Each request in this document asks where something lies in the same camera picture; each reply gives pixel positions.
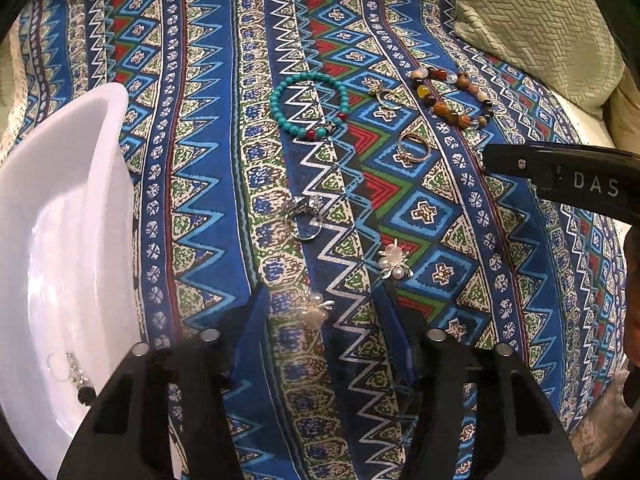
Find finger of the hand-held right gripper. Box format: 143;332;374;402
482;143;540;182

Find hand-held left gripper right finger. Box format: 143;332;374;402
384;284;584;480

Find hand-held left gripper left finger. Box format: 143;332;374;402
56;283;272;480

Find pearl flower earring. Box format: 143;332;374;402
299;292;335;330
376;240;414;281

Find white plastic bowl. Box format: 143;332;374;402
0;82;173;480

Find cream pillow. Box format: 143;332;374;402
604;67;640;153

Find green woven pillow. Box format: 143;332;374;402
452;0;626;121

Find blue patterned blanket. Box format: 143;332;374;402
0;0;632;480

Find silver hook earring black beads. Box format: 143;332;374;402
47;351;97;405

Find multicoloured bead bracelet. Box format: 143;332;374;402
411;66;496;131

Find gold band ring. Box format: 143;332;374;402
396;131;431;165

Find silver ornament ring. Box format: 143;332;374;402
282;196;325;243

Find small gold ornament ring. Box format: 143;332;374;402
369;83;402;112

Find turquoise bead bracelet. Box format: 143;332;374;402
269;72;351;142

